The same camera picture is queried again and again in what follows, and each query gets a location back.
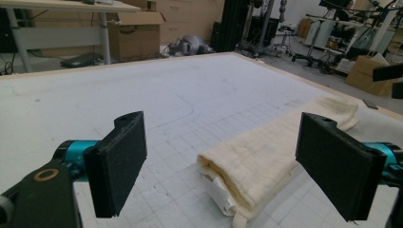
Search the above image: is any black tripod stand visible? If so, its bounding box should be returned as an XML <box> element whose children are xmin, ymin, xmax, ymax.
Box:
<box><xmin>291</xmin><ymin>18</ymin><xmax>327</xmax><ymax>68</ymax></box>

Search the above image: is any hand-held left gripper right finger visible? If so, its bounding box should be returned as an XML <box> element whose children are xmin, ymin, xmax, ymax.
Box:
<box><xmin>295</xmin><ymin>112</ymin><xmax>388</xmax><ymax>222</ymax></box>

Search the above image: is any black equipment tower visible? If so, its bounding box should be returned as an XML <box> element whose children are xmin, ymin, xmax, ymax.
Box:
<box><xmin>210</xmin><ymin>0</ymin><xmax>252</xmax><ymax>53</ymax></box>

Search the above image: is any cream towel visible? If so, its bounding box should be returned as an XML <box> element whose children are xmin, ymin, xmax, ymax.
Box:
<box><xmin>197</xmin><ymin>96</ymin><xmax>361</xmax><ymax>228</ymax></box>

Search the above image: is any open cardboard box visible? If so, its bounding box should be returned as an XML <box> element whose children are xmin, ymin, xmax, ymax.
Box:
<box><xmin>106</xmin><ymin>10</ymin><xmax>166</xmax><ymax>63</ymax></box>

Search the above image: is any grey bag on floor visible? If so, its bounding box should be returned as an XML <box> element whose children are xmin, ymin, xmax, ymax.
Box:
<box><xmin>166</xmin><ymin>35</ymin><xmax>216</xmax><ymax>57</ymax></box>

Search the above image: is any metal stand pole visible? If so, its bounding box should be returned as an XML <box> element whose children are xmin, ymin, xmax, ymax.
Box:
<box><xmin>257</xmin><ymin>0</ymin><xmax>278</xmax><ymax>49</ymax></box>

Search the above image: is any white desk with metal legs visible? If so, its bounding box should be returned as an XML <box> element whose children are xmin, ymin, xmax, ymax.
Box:
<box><xmin>0</xmin><ymin>0</ymin><xmax>142</xmax><ymax>74</ymax></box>

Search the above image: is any flat black case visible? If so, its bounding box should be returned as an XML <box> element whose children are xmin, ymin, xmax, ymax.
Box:
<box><xmin>60</xmin><ymin>51</ymin><xmax>105</xmax><ymax>69</ymax></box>

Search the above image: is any light wooden cabinet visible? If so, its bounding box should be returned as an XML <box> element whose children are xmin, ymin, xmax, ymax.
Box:
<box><xmin>120</xmin><ymin>0</ymin><xmax>226</xmax><ymax>46</ymax></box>

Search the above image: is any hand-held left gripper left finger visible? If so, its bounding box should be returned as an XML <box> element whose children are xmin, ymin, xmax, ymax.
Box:
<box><xmin>83</xmin><ymin>110</ymin><xmax>148</xmax><ymax>219</ymax></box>

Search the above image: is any small cardboard box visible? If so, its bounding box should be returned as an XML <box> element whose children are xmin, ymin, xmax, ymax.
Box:
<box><xmin>296</xmin><ymin>17</ymin><xmax>314</xmax><ymax>40</ymax></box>

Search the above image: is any cardboard box right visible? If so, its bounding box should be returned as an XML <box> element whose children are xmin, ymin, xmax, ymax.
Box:
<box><xmin>345</xmin><ymin>55</ymin><xmax>401</xmax><ymax>98</ymax></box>

